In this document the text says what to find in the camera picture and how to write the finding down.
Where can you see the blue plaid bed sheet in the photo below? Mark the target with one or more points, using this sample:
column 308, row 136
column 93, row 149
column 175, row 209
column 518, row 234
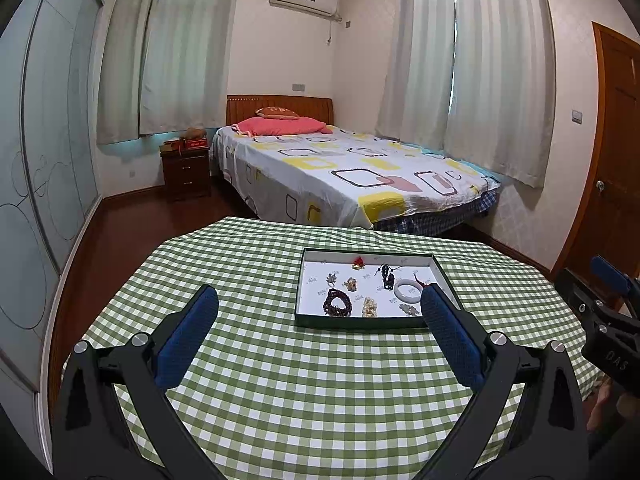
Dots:
column 440, row 215

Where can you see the bed with patterned sheet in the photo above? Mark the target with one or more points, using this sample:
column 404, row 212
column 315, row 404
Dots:
column 350, row 170

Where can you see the brown plush toy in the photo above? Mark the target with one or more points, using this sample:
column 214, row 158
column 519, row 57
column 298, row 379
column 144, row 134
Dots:
column 194, row 133

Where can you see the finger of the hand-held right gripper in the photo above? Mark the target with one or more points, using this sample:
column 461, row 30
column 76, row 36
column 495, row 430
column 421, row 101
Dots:
column 610, row 274
column 580, row 295

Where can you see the silver brooch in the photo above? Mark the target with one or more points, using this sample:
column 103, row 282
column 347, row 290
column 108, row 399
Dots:
column 410, row 310

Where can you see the red box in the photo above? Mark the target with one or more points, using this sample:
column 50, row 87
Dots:
column 195, row 144

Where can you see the green tray with white lining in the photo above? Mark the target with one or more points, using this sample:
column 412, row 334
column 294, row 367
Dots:
column 345, row 267

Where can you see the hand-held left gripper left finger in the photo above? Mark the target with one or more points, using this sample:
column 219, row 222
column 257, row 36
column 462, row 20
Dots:
column 187, row 340

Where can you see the red embroidered cushion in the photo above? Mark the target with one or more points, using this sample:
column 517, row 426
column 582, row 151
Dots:
column 277, row 111

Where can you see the white curtain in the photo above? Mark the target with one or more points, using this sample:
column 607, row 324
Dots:
column 500, row 70
column 190, row 45
column 415, row 60
column 120, row 60

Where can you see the white light switch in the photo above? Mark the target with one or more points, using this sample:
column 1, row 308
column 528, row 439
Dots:
column 577, row 116

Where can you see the brown wooden door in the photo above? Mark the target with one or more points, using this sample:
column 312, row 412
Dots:
column 610, row 150

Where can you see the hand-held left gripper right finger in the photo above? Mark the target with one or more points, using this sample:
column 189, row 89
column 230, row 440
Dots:
column 450, row 340

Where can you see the red knot charm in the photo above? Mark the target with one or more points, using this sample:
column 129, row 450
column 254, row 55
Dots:
column 357, row 261

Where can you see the glass sliding wardrobe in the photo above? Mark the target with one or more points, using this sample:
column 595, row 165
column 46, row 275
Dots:
column 40, row 160

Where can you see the green checkered tablecloth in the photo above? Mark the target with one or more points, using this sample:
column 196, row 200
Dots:
column 300, row 385

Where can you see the pink pillow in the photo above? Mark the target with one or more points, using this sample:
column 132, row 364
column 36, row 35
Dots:
column 280, row 126

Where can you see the person's right hand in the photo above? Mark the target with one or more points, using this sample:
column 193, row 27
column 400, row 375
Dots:
column 600, row 402

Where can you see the white jade bangle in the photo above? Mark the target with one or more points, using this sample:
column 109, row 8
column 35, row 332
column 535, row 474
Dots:
column 396, row 290

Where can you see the dark wooden nightstand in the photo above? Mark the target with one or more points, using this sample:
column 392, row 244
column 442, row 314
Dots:
column 187, row 175

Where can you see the wooden bed headboard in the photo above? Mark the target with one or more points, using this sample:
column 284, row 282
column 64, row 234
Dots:
column 245, row 105

